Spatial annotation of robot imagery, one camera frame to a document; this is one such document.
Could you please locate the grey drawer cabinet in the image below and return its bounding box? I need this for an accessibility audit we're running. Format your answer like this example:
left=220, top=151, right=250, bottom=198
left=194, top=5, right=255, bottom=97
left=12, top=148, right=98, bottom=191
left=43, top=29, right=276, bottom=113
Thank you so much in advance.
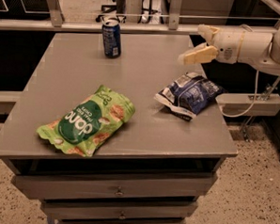
left=0, top=25, right=244, bottom=224

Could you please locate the green rice chip bag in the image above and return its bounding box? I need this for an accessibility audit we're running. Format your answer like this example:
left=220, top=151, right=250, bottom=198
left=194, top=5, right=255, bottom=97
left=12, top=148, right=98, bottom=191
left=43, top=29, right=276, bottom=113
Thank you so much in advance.
left=37, top=86, right=135, bottom=157

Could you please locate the black office chair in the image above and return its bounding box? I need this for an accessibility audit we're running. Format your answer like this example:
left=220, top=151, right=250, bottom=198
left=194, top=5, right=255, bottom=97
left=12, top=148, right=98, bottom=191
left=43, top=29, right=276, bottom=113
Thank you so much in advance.
left=95, top=0, right=126, bottom=23

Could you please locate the top grey drawer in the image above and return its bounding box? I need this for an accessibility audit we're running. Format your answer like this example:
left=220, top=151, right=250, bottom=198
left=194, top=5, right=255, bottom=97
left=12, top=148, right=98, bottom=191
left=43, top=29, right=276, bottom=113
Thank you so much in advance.
left=12, top=172, right=217, bottom=200

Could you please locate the blue pepsi can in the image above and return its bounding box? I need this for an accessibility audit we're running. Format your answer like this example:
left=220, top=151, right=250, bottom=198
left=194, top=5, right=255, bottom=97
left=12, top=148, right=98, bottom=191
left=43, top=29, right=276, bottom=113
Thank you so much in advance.
left=101, top=17, right=121, bottom=58

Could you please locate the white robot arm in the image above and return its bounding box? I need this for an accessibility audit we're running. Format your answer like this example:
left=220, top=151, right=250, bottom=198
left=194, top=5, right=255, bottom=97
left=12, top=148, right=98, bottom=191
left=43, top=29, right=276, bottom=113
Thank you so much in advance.
left=178, top=24, right=280, bottom=76

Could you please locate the blue chip bag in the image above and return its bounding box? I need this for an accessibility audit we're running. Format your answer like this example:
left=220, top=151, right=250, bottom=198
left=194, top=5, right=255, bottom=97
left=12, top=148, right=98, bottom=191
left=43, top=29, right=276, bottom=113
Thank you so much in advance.
left=154, top=72, right=226, bottom=120

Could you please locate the grey metal railing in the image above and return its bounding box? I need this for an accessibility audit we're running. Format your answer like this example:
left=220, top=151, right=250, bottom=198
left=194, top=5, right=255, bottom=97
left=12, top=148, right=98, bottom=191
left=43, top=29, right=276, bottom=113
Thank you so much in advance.
left=0, top=0, right=280, bottom=34

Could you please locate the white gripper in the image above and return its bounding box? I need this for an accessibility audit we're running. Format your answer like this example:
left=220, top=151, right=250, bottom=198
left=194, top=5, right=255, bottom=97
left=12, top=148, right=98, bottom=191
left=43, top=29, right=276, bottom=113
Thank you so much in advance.
left=178, top=24, right=244, bottom=65

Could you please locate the middle grey drawer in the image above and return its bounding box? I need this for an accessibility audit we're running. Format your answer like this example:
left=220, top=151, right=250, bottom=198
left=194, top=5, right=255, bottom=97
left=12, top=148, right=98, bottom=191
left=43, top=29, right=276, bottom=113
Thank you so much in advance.
left=41, top=200, right=197, bottom=220

